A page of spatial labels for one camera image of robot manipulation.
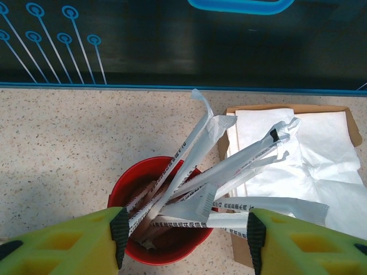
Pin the white wrapped straw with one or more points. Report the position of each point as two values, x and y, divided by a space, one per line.
272 207
205 143
243 154
183 149
192 206
226 220
252 172

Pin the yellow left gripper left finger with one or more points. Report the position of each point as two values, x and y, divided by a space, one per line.
57 252

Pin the white paper napkin stack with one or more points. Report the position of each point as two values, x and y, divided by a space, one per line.
315 160

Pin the brown paper stick packets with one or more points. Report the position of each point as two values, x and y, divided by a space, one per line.
163 232

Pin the red straw holder cup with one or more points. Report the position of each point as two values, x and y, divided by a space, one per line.
177 253

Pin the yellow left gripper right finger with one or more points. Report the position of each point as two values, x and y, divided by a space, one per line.
315 252

